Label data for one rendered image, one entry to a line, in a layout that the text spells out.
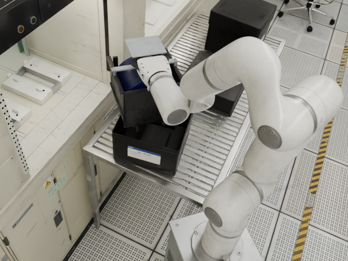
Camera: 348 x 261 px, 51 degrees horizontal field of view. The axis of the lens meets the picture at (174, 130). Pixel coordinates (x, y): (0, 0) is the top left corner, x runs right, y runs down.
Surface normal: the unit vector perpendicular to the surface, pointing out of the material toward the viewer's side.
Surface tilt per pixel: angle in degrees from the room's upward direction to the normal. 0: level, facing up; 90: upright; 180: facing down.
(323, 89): 13
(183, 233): 0
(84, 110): 0
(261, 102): 64
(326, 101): 36
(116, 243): 0
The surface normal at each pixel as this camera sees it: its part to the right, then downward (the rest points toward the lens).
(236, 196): 0.20, -0.54
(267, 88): -0.72, -0.40
